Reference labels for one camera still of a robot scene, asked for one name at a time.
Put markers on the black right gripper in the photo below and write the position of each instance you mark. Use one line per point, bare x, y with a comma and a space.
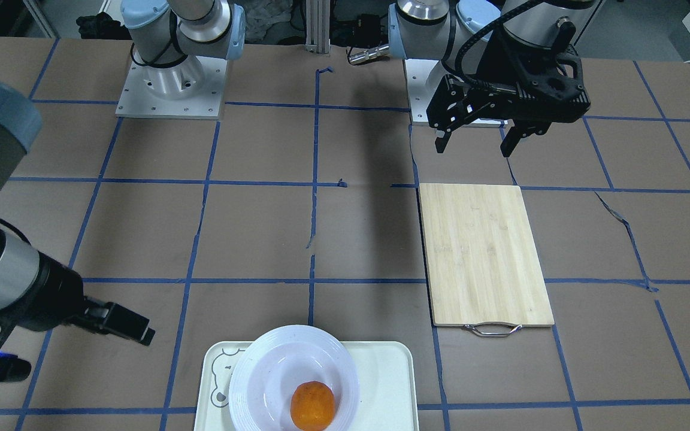
53, 297

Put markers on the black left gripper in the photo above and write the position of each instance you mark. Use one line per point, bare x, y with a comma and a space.
496, 67

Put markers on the white ribbed plate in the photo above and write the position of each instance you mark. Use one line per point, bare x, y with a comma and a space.
267, 374

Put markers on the orange fruit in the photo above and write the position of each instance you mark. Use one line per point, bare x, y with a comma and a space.
312, 406

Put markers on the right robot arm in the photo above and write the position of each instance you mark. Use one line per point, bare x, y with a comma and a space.
179, 64

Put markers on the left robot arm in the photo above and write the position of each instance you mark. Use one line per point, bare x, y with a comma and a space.
456, 33

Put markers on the cream bear tray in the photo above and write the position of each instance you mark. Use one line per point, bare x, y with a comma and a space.
384, 369

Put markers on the bamboo cutting board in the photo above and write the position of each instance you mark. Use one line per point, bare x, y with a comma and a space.
482, 265

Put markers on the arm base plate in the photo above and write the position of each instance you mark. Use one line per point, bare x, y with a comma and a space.
422, 79
192, 90

